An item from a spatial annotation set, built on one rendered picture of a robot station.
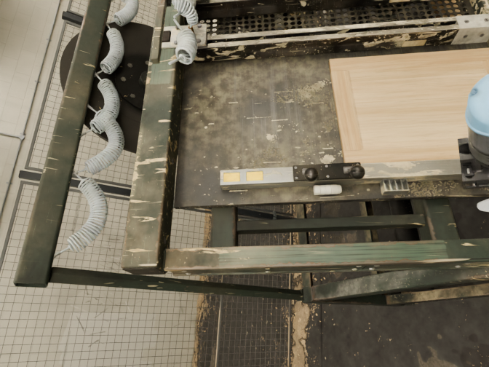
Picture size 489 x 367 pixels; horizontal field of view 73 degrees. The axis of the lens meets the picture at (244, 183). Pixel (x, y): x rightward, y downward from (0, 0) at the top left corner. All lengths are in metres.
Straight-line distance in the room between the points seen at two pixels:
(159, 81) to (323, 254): 0.76
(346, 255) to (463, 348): 1.56
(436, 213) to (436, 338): 1.45
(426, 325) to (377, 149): 1.61
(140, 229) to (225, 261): 0.25
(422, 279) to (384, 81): 0.79
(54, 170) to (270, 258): 0.91
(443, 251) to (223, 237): 0.60
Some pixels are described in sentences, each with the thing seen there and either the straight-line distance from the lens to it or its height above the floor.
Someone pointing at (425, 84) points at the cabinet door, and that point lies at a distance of 1.32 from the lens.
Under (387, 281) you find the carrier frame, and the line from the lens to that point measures 1.66.
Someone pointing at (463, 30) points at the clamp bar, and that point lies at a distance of 1.46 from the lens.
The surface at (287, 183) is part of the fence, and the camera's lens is 1.01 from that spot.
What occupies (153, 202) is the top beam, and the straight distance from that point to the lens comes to 0.97.
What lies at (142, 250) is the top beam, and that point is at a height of 1.89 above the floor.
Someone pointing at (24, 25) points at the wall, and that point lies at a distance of 6.58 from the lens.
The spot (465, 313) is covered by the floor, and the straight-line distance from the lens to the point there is 2.39.
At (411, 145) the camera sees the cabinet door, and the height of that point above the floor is 1.19.
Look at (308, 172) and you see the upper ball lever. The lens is 0.88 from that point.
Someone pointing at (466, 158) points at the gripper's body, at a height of 1.56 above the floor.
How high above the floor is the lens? 2.07
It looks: 26 degrees down
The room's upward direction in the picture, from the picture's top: 78 degrees counter-clockwise
